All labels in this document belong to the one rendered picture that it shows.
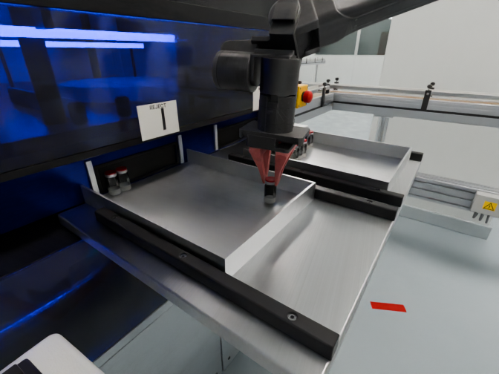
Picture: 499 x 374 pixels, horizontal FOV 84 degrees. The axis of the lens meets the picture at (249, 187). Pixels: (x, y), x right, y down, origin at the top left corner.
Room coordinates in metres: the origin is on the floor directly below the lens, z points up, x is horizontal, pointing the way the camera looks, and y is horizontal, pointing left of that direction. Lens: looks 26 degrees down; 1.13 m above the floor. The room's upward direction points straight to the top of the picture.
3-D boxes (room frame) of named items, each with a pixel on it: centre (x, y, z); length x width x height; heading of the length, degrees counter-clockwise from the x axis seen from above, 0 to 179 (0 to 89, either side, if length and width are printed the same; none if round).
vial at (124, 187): (0.50, 0.25, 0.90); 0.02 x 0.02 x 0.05
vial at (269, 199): (0.45, -0.04, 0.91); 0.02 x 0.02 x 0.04
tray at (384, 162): (0.67, -0.20, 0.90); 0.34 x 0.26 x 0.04; 54
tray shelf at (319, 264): (0.56, -0.06, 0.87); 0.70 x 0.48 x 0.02; 144
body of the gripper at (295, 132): (0.44, -0.04, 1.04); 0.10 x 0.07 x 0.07; 68
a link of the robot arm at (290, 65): (0.44, -0.04, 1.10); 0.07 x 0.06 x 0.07; 68
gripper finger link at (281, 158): (0.45, -0.04, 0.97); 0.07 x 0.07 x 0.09; 68
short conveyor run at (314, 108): (1.32, -0.21, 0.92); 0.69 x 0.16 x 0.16; 144
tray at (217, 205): (0.46, 0.09, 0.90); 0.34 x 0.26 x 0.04; 54
